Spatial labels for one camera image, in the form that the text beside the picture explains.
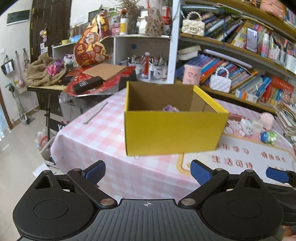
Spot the stack of papers and books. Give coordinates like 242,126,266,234
276,103,295,145

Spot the pink cartoon desk mat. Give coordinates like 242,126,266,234
176,98,296,186

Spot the pink plush pig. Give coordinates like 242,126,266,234
258,113,274,131

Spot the white quilted mini handbag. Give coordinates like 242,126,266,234
209,66,231,93

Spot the purple small toy in box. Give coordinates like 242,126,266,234
163,105,179,112

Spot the white pen cup holder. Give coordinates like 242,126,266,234
127,52,168,81

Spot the metal ruler strip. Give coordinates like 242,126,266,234
83,101,108,125

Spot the white plug adapter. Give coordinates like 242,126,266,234
239,118,253,137

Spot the cream quilted mini handbag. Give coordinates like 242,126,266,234
181,11,205,37

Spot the red cartoon figure decoration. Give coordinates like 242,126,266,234
74,11,111,67

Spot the brown cardboard sheet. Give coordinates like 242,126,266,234
83,63,126,80

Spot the white charger block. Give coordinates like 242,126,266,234
251,120,264,133

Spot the black rectangular case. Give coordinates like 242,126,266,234
72,76,104,95

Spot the brown plush blanket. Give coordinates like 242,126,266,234
25,53,67,86

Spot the pink checkered tablecloth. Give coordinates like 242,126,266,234
49,86,296,204

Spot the white orange small box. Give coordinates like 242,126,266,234
235,89,258,103

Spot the pink cylindrical pen holder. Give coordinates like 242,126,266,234
183,64,202,86

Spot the red book box set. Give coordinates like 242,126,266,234
260,76,295,105

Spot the yellow cardboard box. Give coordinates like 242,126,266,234
125,82,229,156

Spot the wooden bookshelf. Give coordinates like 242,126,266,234
171,1,295,114

